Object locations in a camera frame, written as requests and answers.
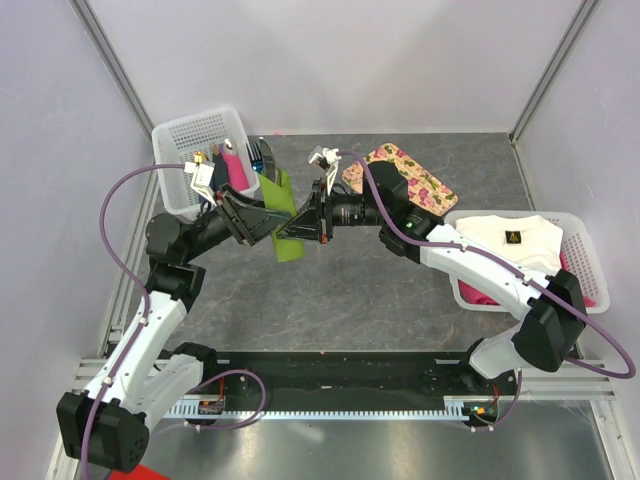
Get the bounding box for green paper napkin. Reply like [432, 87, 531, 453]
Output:
[257, 167, 307, 264]

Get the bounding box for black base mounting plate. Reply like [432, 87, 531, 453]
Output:
[203, 351, 517, 412]

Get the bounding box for white folded t-shirt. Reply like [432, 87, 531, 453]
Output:
[454, 215, 563, 274]

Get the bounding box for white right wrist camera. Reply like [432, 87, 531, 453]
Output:
[308, 146, 341, 194]

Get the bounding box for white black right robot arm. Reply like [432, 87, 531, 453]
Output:
[277, 162, 586, 394]

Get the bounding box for aluminium rail profile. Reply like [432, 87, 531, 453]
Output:
[71, 359, 615, 401]

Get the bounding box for blue metallic fork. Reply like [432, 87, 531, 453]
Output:
[246, 140, 264, 174]

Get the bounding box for gold spoon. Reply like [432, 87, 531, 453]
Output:
[194, 151, 206, 164]

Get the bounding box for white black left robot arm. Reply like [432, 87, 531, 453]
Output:
[56, 186, 292, 474]

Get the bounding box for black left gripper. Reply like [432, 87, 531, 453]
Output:
[182, 182, 291, 262]

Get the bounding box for silver table knife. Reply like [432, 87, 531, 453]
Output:
[258, 137, 280, 184]

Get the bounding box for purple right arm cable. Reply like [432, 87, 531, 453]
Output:
[337, 149, 637, 434]

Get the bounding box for grey slotted cable duct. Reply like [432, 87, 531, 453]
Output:
[164, 397, 498, 421]

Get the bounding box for red sheet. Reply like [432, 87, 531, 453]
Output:
[106, 465, 168, 480]

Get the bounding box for white laundry basket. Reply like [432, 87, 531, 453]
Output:
[444, 210, 610, 315]

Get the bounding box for white perforated plastic basket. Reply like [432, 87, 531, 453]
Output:
[152, 107, 260, 220]

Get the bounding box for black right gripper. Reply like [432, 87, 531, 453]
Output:
[278, 178, 387, 245]

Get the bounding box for pink folded garment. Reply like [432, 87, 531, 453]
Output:
[457, 251, 596, 308]

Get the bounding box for dark grey rolled napkin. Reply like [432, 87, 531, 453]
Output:
[211, 150, 230, 191]

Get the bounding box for floral rectangular tray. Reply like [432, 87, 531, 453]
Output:
[364, 143, 458, 216]

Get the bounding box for pink rolled napkin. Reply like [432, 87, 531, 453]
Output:
[222, 151, 250, 191]

